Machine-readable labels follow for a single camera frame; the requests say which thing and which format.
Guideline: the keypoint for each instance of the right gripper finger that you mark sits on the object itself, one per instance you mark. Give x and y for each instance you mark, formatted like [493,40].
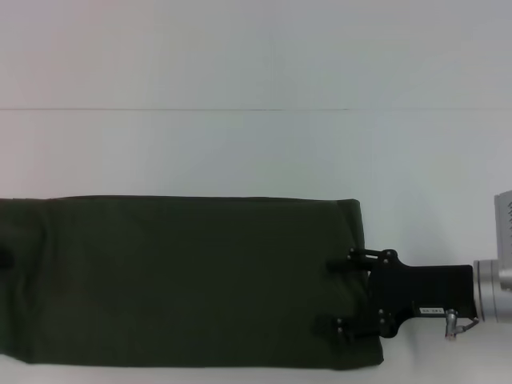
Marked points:
[356,262]
[344,326]

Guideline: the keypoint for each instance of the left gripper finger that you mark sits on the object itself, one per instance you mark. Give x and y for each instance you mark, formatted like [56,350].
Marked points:
[5,258]

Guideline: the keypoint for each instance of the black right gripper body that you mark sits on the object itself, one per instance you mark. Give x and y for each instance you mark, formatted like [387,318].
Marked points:
[420,288]

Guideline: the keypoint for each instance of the dark green t-shirt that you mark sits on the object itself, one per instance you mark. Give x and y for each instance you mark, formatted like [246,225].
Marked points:
[180,280]

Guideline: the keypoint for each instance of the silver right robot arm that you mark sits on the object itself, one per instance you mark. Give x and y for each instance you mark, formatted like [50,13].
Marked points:
[494,290]

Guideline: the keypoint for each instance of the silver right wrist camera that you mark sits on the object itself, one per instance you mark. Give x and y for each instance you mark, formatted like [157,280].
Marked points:
[504,226]

